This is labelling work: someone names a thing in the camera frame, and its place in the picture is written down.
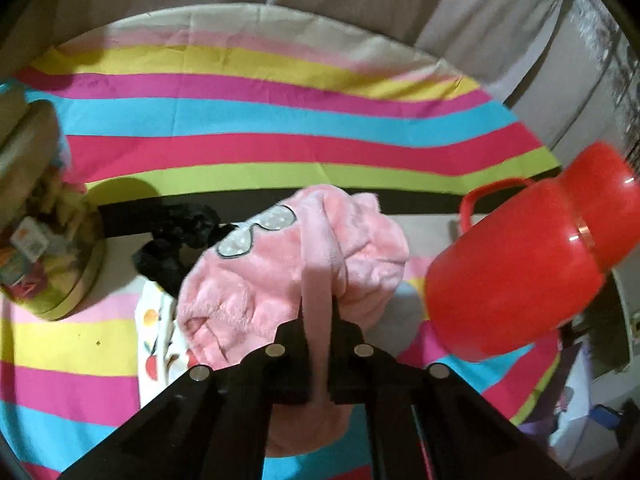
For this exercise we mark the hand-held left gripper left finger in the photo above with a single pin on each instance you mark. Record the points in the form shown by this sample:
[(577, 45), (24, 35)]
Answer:
[(292, 360)]

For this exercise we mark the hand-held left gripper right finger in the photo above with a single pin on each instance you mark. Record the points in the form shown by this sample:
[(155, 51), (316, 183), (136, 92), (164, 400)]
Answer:
[(345, 360)]

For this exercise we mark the pink fleece hat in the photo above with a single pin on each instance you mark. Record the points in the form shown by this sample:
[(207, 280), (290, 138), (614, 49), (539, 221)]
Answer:
[(240, 300)]

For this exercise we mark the red plastic jug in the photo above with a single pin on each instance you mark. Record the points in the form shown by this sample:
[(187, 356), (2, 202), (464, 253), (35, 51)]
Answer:
[(510, 270)]

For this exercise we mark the white fruit print cloth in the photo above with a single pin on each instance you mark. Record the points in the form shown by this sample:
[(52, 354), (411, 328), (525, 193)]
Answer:
[(155, 340)]

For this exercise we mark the black lace scrunchie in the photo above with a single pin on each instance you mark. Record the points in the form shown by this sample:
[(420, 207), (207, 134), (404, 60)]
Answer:
[(170, 255)]

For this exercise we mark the striped multicolour blanket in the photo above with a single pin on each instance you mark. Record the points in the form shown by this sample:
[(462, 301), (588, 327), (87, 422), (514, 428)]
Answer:
[(250, 110)]

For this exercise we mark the round jar with beige lid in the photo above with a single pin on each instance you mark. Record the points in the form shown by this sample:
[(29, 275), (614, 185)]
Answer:
[(30, 150)]

